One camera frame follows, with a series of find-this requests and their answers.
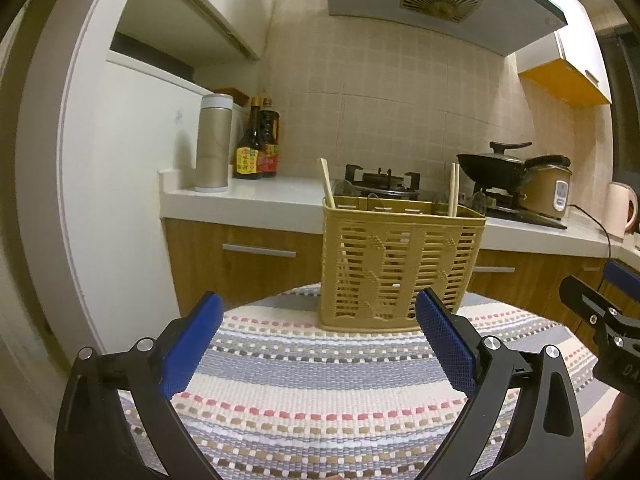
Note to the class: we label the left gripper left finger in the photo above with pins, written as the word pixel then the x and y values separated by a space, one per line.
pixel 93 439

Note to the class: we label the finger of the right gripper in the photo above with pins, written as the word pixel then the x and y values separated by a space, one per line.
pixel 589 305
pixel 623 277

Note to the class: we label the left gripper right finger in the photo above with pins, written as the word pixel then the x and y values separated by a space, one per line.
pixel 544 438

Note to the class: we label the clear plastic spoon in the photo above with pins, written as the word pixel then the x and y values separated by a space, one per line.
pixel 478 202
pixel 344 188

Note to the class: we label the wooden chopstick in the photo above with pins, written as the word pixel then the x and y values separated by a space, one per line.
pixel 454 190
pixel 327 187

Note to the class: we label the beige plastic utensil basket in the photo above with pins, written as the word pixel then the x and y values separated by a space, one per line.
pixel 377 255

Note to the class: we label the black frying pan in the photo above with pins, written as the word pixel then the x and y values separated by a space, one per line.
pixel 501 169

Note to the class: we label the striped woven table mat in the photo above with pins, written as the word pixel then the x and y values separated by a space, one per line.
pixel 277 397

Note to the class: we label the beige thermos bottle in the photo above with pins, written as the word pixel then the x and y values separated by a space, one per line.
pixel 212 152

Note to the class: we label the white refrigerator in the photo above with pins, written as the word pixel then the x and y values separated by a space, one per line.
pixel 95 132

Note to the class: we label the soy sauce bottle yellow label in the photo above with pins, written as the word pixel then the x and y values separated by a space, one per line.
pixel 249 151

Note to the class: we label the grey range hood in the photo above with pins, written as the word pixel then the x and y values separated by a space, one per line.
pixel 500 26

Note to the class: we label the dark sauce bottle red label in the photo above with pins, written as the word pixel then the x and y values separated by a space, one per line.
pixel 269 125

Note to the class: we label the brown box on fridge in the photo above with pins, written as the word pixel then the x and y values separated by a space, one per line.
pixel 239 97

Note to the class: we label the yellow white wall cabinet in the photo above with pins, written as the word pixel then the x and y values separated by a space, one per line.
pixel 569 65

